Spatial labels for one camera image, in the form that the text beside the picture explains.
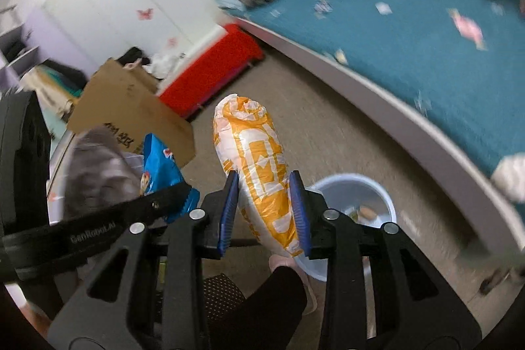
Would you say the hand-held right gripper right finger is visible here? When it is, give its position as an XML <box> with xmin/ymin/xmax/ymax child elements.
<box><xmin>288</xmin><ymin>171</ymin><xmax>482</xmax><ymax>350</ymax></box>

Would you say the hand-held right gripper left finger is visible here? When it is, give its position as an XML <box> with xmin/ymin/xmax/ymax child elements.
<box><xmin>47</xmin><ymin>170</ymin><xmax>241</xmax><ymax>350</ymax></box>

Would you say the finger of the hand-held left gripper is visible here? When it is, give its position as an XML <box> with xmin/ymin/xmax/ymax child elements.
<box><xmin>2</xmin><ymin>182</ymin><xmax>193</xmax><ymax>283</ymax></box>

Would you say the light blue plastic bin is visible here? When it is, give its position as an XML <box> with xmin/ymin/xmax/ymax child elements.
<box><xmin>293</xmin><ymin>173</ymin><xmax>398</xmax><ymax>283</ymax></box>

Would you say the orange white plastic bag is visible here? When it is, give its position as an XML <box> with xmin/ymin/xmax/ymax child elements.
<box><xmin>212</xmin><ymin>93</ymin><xmax>306</xmax><ymax>258</ymax></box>

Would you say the blue snack packet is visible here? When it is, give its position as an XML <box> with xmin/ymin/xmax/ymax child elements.
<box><xmin>139</xmin><ymin>133</ymin><xmax>200</xmax><ymax>223</ymax></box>

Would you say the pink slipper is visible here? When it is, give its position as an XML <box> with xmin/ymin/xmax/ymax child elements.
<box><xmin>268</xmin><ymin>255</ymin><xmax>318</xmax><ymax>316</ymax></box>

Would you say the black mesh stool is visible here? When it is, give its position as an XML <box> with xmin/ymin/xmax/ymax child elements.
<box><xmin>156</xmin><ymin>274</ymin><xmax>247</xmax><ymax>334</ymax></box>

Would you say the person's black trouser leg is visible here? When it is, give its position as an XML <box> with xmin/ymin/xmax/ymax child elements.
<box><xmin>211</xmin><ymin>264</ymin><xmax>308</xmax><ymax>350</ymax></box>

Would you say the white cubby shelf unit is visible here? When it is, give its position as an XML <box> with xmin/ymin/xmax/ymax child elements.
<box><xmin>0</xmin><ymin>3</ymin><xmax>42</xmax><ymax>76</ymax></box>

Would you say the brown cardboard box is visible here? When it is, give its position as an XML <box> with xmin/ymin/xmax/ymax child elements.
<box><xmin>67</xmin><ymin>58</ymin><xmax>197</xmax><ymax>169</ymax></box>

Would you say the red storage bench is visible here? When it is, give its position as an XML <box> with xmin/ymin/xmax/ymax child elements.
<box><xmin>158</xmin><ymin>24</ymin><xmax>265</xmax><ymax>119</ymax></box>

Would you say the black clothing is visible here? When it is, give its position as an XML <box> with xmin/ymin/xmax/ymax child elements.
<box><xmin>117</xmin><ymin>47</ymin><xmax>150</xmax><ymax>66</ymax></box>

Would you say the teal bed sheet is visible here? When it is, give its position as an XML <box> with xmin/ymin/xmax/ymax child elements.
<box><xmin>230</xmin><ymin>0</ymin><xmax>525</xmax><ymax>187</ymax></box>

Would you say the mint bunk bed frame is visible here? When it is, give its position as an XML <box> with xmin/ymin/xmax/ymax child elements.
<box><xmin>197</xmin><ymin>0</ymin><xmax>525</xmax><ymax>264</ymax></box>

